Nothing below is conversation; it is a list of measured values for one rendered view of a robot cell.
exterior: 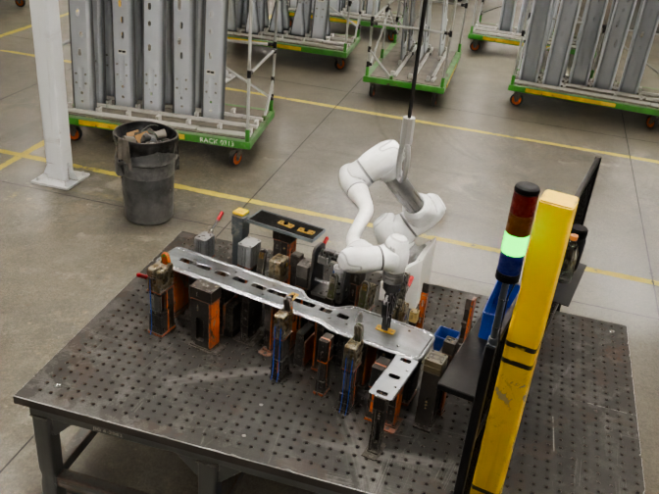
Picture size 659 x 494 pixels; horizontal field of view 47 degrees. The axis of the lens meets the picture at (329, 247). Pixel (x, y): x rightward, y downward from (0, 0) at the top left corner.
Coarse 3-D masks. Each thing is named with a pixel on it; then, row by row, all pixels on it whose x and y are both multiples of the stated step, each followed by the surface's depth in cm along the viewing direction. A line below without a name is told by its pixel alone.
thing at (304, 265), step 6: (306, 258) 363; (300, 264) 357; (306, 264) 358; (300, 270) 357; (306, 270) 355; (300, 276) 359; (306, 276) 357; (300, 282) 360; (306, 282) 359; (306, 288) 360; (300, 300) 366; (300, 318) 370; (300, 324) 371
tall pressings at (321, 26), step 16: (240, 0) 1052; (256, 0) 1029; (304, 0) 1038; (320, 0) 1025; (240, 16) 1064; (256, 16) 1035; (272, 16) 1056; (288, 16) 1075; (304, 16) 1062; (320, 16) 1035; (256, 32) 1042; (304, 32) 1055; (320, 32) 1043
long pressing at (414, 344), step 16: (176, 256) 370; (192, 256) 371; (192, 272) 357; (208, 272) 359; (240, 272) 361; (224, 288) 350; (240, 288) 349; (256, 288) 350; (272, 288) 351; (288, 288) 352; (272, 304) 340; (320, 304) 343; (320, 320) 332; (336, 320) 333; (352, 320) 334; (368, 320) 335; (368, 336) 324; (384, 336) 325; (400, 336) 326; (416, 336) 327; (432, 336) 328; (400, 352) 316; (416, 352) 317
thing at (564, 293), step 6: (582, 264) 306; (582, 270) 301; (576, 276) 296; (558, 282) 291; (570, 282) 292; (576, 282) 292; (558, 288) 287; (564, 288) 288; (570, 288) 288; (576, 288) 288; (558, 294) 283; (564, 294) 284; (570, 294) 284; (558, 300) 280; (564, 300) 280; (570, 300) 280
